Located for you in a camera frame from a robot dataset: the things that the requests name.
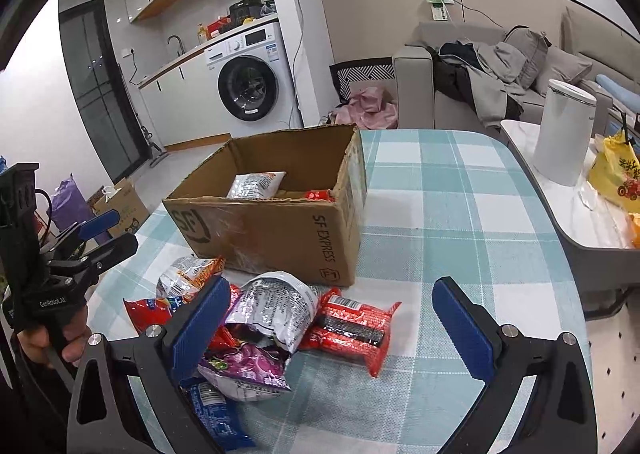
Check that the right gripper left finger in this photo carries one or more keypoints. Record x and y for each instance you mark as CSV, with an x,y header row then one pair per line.
x,y
104,414

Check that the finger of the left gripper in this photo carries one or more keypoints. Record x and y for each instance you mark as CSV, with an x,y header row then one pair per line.
x,y
97,261
79,233

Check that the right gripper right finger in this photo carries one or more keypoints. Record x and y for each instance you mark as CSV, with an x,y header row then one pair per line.
x,y
559,416

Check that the red corn snack bag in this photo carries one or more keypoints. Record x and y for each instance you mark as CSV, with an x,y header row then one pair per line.
x,y
149,311

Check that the blue snack packet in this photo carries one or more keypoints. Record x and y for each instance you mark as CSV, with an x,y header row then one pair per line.
x,y
218,416

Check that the white red noodle snack bag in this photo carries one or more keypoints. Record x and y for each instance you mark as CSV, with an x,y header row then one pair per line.
x,y
186,276

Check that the purple snack bag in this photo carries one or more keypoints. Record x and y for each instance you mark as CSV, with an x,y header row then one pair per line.
x,y
269,320

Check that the red black snack pack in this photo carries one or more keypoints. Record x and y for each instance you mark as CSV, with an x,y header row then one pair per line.
x,y
351,329

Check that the silver snack bag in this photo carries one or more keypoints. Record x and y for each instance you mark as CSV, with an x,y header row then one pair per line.
x,y
256,186

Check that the left hand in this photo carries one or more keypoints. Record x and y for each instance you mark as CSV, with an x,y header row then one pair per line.
x,y
36,341

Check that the small cardboard box on floor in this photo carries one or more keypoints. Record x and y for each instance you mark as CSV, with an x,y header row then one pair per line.
x,y
124,199

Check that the white side table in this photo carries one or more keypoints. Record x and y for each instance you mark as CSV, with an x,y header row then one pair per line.
x,y
593,232

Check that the SF cardboard box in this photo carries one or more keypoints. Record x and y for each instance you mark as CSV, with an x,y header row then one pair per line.
x,y
310,227

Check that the teal plaid tablecloth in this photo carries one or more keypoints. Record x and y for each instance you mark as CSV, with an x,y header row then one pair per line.
x,y
440,203

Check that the white washing machine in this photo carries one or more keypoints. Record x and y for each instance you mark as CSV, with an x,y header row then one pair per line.
x,y
253,82

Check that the yellow plastic bag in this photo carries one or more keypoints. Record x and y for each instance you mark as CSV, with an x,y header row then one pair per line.
x,y
615,173

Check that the white cylindrical bin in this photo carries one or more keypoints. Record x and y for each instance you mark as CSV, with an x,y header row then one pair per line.
x,y
564,133

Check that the black pot on washer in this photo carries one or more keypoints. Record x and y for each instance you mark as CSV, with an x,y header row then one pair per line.
x,y
245,9

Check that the pink cloth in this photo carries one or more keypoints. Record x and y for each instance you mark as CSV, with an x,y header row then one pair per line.
x,y
372,108

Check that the black patterned basket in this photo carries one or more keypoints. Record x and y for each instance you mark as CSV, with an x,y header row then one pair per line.
x,y
350,77

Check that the grey jacket on sofa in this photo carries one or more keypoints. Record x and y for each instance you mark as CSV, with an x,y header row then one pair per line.
x,y
492,73

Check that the grey cushion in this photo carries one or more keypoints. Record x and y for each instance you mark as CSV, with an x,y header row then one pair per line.
x,y
561,66

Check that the grey sofa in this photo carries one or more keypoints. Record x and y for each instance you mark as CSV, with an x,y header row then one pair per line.
x,y
428,90

